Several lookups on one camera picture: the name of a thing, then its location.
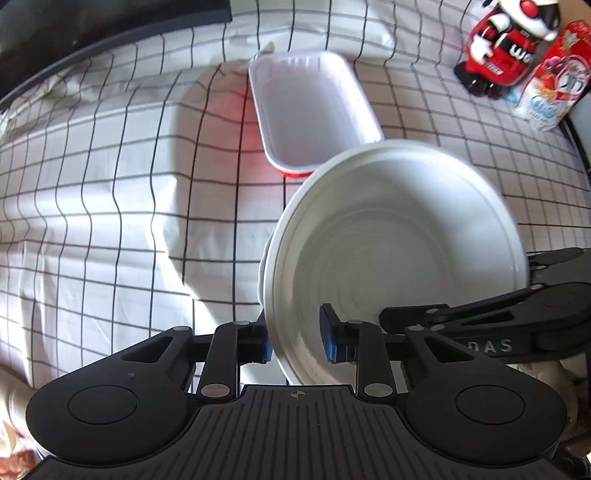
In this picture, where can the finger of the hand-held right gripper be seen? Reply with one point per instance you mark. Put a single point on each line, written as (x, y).
(461, 311)
(554, 261)

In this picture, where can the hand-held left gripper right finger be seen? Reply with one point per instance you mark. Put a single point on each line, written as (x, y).
(328, 337)

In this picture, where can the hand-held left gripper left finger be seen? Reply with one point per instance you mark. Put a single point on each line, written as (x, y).
(265, 346)

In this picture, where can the large white bowl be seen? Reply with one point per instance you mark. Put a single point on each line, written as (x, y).
(392, 230)

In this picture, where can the white box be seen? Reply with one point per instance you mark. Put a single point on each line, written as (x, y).
(581, 129)

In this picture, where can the red and white cereal bag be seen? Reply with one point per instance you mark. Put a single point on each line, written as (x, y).
(554, 78)

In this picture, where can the white black-grid tablecloth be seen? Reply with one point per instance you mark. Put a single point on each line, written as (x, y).
(115, 207)

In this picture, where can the red white black toy figure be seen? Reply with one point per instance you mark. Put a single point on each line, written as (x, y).
(503, 50)

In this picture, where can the red rectangular container white inside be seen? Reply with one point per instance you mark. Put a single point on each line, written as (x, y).
(309, 106)

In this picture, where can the black flat panel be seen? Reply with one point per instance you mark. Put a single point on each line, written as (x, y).
(69, 37)

